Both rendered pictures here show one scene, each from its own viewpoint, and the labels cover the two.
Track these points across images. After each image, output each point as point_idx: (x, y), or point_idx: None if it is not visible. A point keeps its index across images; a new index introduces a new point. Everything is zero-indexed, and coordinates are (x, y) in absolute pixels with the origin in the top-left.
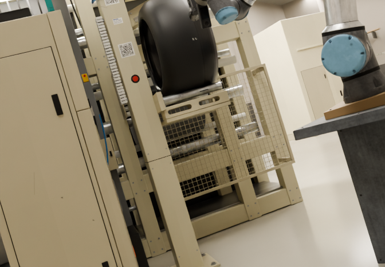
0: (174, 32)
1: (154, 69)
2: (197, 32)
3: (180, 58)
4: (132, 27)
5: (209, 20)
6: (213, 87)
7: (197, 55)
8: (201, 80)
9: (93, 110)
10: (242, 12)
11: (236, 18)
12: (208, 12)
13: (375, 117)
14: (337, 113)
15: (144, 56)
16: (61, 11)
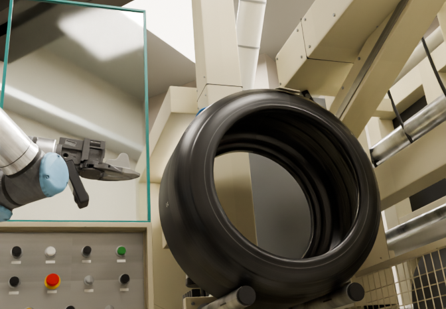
0: (159, 194)
1: (334, 223)
2: (168, 191)
3: (167, 241)
4: (214, 172)
5: (75, 194)
6: (229, 300)
7: (176, 235)
8: (216, 282)
9: None
10: (16, 189)
11: (24, 201)
12: (70, 180)
13: None
14: None
15: (307, 202)
16: None
